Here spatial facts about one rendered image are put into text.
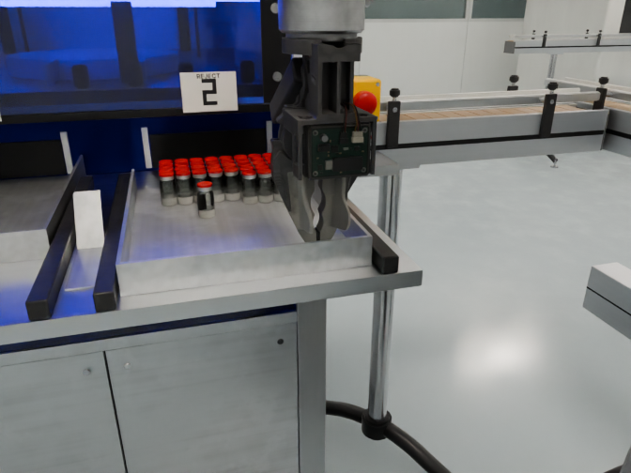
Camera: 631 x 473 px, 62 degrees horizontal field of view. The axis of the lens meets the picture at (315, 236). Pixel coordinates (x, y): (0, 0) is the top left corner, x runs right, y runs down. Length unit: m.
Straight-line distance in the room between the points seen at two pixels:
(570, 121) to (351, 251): 0.83
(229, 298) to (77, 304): 0.14
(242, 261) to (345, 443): 1.14
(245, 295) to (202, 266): 0.05
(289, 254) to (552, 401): 1.46
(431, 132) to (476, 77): 5.36
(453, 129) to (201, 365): 0.69
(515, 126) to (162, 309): 0.89
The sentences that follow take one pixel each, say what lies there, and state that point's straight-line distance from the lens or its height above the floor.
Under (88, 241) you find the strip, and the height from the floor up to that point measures 0.89.
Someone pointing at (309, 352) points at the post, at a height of 0.50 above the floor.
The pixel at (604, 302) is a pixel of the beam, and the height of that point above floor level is 0.48.
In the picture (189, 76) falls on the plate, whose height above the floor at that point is 1.04.
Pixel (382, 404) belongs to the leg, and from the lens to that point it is 1.45.
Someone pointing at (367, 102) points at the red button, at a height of 1.00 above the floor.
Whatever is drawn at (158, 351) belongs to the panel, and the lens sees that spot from 1.04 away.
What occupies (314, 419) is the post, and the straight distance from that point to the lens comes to 1.20.
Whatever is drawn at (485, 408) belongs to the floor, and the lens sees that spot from 1.81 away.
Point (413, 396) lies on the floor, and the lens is 1.80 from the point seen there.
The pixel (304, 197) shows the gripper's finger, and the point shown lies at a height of 0.97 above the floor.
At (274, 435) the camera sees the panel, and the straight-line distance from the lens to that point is 1.21.
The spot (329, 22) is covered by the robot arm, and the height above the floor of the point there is 1.13.
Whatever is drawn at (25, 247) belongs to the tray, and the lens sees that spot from 0.67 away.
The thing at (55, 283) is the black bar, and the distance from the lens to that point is 0.57.
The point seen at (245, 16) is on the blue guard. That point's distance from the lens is 0.87.
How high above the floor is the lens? 1.14
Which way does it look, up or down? 23 degrees down
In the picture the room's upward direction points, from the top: straight up
